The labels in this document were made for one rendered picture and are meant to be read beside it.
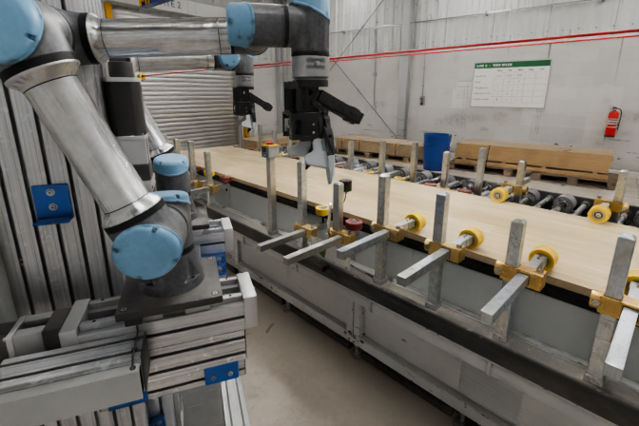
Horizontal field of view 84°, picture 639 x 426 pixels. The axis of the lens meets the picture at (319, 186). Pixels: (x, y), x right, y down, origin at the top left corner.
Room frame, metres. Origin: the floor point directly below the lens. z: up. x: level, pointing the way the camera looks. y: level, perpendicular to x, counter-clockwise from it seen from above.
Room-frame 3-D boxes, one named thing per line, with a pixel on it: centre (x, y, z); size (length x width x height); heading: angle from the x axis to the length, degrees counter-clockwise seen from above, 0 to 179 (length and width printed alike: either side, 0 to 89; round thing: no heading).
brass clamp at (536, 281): (1.00, -0.62, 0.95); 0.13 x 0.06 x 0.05; 44
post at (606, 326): (0.84, -0.78, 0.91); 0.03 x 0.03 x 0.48; 44
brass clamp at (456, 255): (1.18, -0.45, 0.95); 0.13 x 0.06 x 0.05; 44
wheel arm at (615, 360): (0.77, -0.77, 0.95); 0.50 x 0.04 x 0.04; 134
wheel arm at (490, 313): (0.95, -0.60, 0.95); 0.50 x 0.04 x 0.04; 134
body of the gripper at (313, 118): (0.74, 0.03, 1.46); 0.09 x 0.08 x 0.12; 110
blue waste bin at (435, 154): (6.99, -2.33, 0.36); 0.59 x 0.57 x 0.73; 140
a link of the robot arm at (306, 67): (0.74, 0.02, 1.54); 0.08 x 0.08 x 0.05
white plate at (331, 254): (1.56, -0.05, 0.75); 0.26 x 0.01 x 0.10; 44
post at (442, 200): (1.20, -0.43, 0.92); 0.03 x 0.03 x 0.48; 44
